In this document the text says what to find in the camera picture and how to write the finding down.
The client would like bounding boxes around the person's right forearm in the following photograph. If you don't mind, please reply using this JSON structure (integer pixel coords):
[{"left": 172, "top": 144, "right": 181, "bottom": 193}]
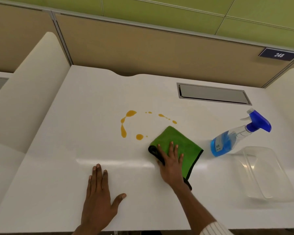
[{"left": 172, "top": 182, "right": 217, "bottom": 235}]

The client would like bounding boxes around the white striped shirt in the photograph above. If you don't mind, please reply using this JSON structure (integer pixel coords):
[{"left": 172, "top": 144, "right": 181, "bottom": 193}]
[{"left": 200, "top": 221, "right": 235, "bottom": 235}]

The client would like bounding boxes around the orange liquid spill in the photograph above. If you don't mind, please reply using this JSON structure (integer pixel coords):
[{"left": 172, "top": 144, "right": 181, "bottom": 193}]
[{"left": 120, "top": 110, "right": 178, "bottom": 141}]

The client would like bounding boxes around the blue spray bottle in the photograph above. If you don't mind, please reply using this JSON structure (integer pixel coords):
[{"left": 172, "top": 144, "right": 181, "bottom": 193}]
[{"left": 210, "top": 108, "right": 272, "bottom": 157}]

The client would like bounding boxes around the clear plastic container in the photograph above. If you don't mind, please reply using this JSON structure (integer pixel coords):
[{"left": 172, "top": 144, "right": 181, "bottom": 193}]
[{"left": 231, "top": 146, "right": 294, "bottom": 203}]

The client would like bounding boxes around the beige partition screen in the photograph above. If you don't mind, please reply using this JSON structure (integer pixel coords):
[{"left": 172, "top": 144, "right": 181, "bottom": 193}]
[
  {"left": 0, "top": 2, "right": 69, "bottom": 73},
  {"left": 55, "top": 13, "right": 294, "bottom": 88}
]

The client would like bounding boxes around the white divider panel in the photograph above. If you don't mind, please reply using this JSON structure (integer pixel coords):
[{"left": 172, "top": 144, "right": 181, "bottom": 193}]
[
  {"left": 266, "top": 68, "right": 294, "bottom": 145},
  {"left": 0, "top": 31, "right": 71, "bottom": 153}
]

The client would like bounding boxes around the dark blue number sign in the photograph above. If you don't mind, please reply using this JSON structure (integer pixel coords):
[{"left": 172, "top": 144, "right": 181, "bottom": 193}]
[{"left": 258, "top": 47, "right": 294, "bottom": 61}]

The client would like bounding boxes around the person's right hand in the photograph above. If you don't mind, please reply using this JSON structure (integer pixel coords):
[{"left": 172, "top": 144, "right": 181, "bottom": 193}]
[{"left": 156, "top": 141, "right": 185, "bottom": 188}]

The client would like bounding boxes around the person's left hand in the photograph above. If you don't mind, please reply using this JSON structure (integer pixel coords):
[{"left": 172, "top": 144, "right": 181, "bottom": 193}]
[{"left": 81, "top": 164, "right": 127, "bottom": 234}]

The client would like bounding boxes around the green microfibre cloth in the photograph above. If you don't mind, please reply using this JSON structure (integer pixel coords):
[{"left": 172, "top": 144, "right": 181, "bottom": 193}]
[{"left": 148, "top": 126, "right": 204, "bottom": 191}]

